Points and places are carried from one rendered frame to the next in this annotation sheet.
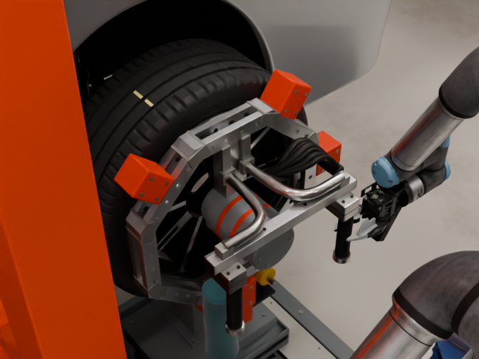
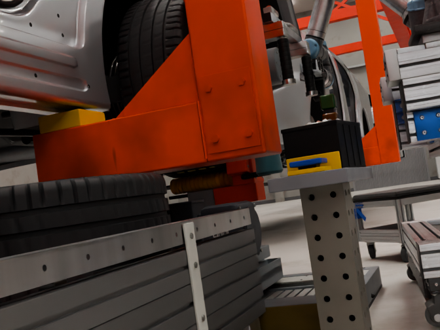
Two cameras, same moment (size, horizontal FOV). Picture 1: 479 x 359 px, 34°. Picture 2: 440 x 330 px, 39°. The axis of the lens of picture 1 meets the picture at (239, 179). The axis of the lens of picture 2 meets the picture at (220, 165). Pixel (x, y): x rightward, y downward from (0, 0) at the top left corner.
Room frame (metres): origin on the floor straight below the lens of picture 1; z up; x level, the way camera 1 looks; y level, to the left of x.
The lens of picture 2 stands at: (-0.46, 1.25, 0.42)
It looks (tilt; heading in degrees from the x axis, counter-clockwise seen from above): 3 degrees up; 329
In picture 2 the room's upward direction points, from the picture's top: 8 degrees counter-clockwise
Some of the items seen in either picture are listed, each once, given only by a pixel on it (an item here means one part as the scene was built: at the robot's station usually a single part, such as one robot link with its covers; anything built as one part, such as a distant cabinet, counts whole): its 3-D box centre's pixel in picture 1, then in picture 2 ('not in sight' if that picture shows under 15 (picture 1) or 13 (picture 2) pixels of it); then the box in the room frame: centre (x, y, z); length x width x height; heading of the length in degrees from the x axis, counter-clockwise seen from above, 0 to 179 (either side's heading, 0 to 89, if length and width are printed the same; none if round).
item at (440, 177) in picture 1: (427, 174); (323, 78); (1.50, -0.48, 0.85); 0.11 x 0.08 x 0.09; 129
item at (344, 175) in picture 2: not in sight; (326, 178); (0.71, 0.26, 0.44); 0.43 x 0.17 x 0.03; 129
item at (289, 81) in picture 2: (234, 307); (285, 60); (1.10, 0.01, 0.83); 0.04 x 0.04 x 0.16
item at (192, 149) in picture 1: (228, 207); not in sight; (1.39, 0.03, 0.85); 0.54 x 0.07 x 0.54; 129
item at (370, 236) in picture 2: not in sight; (405, 222); (1.81, -1.16, 0.17); 0.43 x 0.36 x 0.34; 169
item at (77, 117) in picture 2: not in sight; (73, 122); (1.32, 0.65, 0.70); 0.14 x 0.14 x 0.05; 39
